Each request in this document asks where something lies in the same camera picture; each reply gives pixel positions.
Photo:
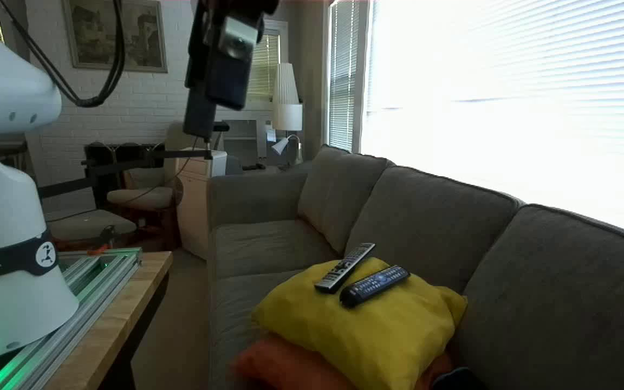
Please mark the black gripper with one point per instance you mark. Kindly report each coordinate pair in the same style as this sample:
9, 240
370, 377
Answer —
222, 49

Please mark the silver remote control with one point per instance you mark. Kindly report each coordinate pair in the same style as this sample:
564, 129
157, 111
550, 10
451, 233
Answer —
333, 280

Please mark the black remote control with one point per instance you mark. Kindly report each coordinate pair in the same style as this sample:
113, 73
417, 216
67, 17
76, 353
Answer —
374, 285

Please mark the orange pillow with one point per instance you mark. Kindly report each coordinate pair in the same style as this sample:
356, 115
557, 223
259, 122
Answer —
292, 364

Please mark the yellow pillow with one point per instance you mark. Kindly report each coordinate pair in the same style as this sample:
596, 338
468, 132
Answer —
306, 317

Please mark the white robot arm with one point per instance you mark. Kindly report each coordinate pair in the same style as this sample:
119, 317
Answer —
28, 98

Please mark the grey fabric sofa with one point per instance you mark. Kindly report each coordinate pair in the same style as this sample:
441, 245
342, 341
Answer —
545, 286

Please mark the white table lamp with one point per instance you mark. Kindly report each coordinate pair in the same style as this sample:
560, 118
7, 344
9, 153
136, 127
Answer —
286, 115

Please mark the wooden armchair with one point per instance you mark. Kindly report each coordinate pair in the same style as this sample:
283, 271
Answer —
136, 181

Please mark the beige footstool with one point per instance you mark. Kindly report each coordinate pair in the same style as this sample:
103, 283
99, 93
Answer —
92, 227

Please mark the white window blinds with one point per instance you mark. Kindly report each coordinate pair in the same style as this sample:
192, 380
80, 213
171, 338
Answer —
522, 95

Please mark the wooden table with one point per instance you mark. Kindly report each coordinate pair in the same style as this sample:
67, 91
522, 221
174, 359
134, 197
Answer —
119, 292

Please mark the framed wall picture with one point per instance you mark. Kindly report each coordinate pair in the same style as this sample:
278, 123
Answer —
93, 26

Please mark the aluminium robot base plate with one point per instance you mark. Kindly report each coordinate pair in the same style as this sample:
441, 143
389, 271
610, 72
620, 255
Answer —
41, 318

